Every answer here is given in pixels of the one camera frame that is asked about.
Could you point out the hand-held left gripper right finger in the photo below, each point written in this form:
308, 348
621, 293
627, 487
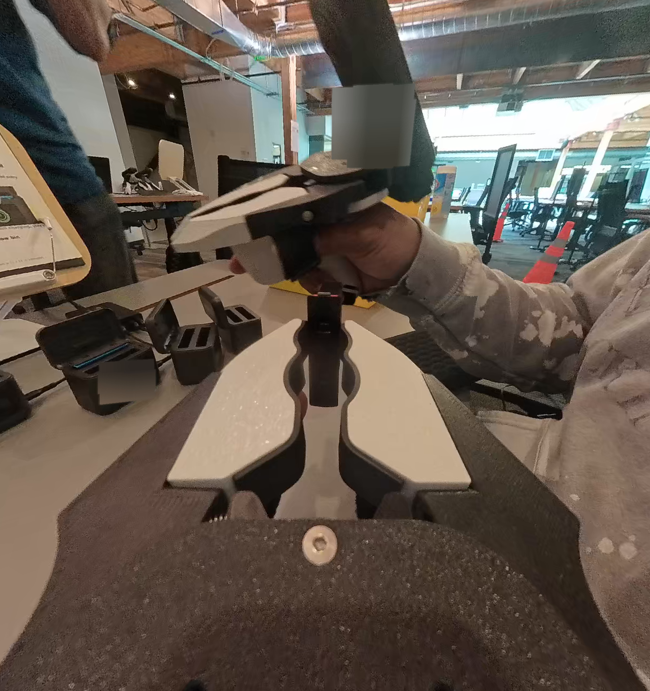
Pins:
406, 426

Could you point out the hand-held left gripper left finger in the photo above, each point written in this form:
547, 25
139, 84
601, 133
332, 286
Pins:
233, 426

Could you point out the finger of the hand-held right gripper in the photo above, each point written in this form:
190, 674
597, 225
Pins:
260, 199
217, 232

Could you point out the yellow plastic bin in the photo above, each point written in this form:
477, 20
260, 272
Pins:
287, 289

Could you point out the black battery charger case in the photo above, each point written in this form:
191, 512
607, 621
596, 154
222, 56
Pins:
195, 367
244, 334
79, 394
6, 410

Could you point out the black battery with orange edge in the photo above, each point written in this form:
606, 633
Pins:
323, 378

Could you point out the person's right hand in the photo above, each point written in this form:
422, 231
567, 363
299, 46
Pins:
373, 248

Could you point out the wooden office desk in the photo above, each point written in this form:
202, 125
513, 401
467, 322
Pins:
157, 198

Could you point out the wooden pillar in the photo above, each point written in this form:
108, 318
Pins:
289, 108

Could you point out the printed instruction sheet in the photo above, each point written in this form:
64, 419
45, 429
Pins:
11, 226

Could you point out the orange traffic cone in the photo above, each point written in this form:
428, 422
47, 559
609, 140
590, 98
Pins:
500, 226
551, 259

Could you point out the row of black office chairs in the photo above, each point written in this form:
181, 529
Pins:
605, 205

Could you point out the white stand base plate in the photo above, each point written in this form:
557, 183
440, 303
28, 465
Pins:
17, 345

